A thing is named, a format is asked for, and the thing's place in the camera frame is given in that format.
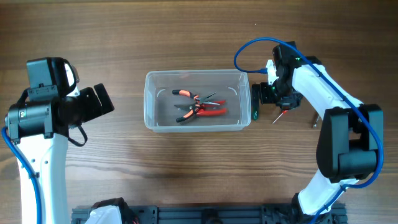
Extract clear plastic container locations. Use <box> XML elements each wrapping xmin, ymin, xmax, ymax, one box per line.
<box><xmin>144</xmin><ymin>69</ymin><xmax>251</xmax><ymax>133</ymax></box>

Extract orange black needle-nose pliers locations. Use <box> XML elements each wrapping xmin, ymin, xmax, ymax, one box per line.
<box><xmin>172</xmin><ymin>90</ymin><xmax>221</xmax><ymax>123</ymax></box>

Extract red handle snips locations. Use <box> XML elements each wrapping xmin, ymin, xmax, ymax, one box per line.
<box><xmin>174</xmin><ymin>100</ymin><xmax>228</xmax><ymax>116</ymax></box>

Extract green handle screwdriver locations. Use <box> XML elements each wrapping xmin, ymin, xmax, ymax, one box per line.
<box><xmin>252</xmin><ymin>109</ymin><xmax>258</xmax><ymax>120</ymax></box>

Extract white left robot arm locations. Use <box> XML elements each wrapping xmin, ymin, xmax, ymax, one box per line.
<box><xmin>2</xmin><ymin>83</ymin><xmax>114</xmax><ymax>223</ymax></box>

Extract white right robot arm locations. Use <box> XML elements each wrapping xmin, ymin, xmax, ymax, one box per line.
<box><xmin>252</xmin><ymin>42</ymin><xmax>384</xmax><ymax>223</ymax></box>

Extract silver socket wrench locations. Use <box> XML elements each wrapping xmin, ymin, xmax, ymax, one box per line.
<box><xmin>312</xmin><ymin>113</ymin><xmax>320</xmax><ymax>128</ymax></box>

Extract black red handle screwdriver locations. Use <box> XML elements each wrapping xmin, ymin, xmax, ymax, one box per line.
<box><xmin>272</xmin><ymin>110</ymin><xmax>288</xmax><ymax>124</ymax></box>

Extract black aluminium base frame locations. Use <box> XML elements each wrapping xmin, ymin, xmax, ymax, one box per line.
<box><xmin>71</xmin><ymin>203</ymin><xmax>348</xmax><ymax>224</ymax></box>

